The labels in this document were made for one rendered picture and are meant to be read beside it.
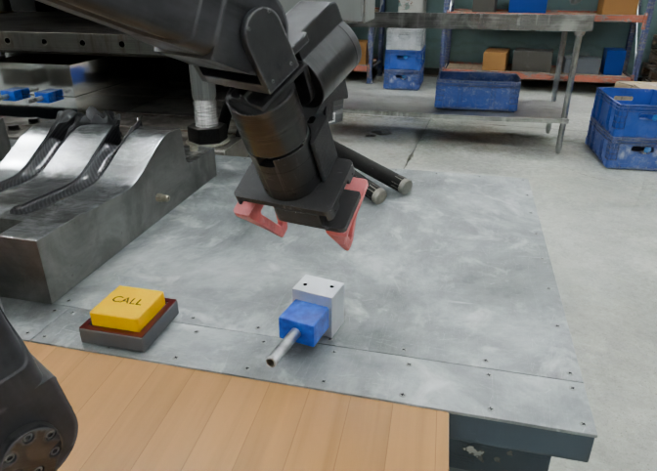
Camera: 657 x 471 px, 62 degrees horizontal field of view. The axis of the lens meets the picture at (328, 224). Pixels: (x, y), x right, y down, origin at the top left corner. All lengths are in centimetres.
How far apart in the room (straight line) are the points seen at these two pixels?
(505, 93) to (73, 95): 323
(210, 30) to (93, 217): 48
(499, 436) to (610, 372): 149
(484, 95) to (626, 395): 276
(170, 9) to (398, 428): 40
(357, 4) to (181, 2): 103
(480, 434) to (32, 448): 39
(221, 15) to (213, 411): 36
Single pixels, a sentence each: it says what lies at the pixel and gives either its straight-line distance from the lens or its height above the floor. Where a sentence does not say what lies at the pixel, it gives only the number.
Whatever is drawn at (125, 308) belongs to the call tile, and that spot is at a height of 84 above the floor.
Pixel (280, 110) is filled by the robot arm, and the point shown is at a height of 108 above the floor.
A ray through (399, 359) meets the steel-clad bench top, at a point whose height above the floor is 80.
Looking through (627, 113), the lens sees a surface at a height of 37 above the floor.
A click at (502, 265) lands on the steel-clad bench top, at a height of 80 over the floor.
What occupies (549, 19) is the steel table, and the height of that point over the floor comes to 91.
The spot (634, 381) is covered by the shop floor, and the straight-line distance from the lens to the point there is 205.
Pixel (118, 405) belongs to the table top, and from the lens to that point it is 59.
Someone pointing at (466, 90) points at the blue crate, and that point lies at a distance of 426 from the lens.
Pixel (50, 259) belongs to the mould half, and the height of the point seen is 86.
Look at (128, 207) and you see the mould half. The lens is 88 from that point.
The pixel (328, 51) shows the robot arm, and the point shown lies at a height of 112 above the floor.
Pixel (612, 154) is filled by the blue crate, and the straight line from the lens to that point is 407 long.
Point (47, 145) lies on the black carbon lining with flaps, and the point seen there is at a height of 91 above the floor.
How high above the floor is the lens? 118
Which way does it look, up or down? 25 degrees down
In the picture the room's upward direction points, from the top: straight up
